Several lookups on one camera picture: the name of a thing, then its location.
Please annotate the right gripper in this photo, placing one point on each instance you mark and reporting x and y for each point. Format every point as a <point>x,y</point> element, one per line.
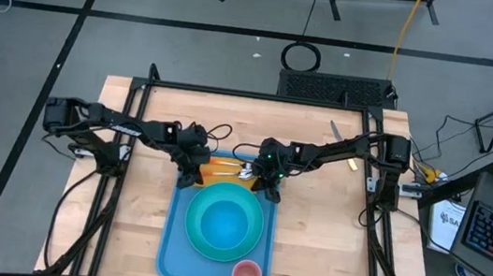
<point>277,158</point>

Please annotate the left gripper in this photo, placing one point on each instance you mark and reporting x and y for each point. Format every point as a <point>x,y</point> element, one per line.
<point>193,148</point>

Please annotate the orange napkin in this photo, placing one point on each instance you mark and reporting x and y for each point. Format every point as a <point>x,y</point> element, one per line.
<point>213,177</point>

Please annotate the teal plate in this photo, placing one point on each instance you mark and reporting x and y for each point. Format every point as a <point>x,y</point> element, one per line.
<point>193,226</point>

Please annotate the blue-teal bowl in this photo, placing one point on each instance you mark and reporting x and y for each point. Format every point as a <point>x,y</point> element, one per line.
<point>224,225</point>

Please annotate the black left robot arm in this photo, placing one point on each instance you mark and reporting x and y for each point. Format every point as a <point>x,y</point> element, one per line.
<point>125,129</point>

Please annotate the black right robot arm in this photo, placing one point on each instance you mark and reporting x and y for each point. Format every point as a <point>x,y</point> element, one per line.
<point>339,151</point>

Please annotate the blue plastic tray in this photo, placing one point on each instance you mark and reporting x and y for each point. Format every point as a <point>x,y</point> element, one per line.
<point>177,242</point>

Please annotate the black perforated computer case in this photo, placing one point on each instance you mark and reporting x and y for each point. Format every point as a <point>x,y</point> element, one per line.
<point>328,88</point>

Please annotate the yellow connector bundle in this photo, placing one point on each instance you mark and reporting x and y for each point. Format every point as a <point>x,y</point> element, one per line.
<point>430,174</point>

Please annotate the white printed box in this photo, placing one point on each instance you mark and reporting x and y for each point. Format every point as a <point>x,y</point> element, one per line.
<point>445,228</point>

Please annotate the black metal frame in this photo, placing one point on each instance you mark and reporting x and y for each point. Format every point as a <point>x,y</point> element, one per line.
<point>233,93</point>

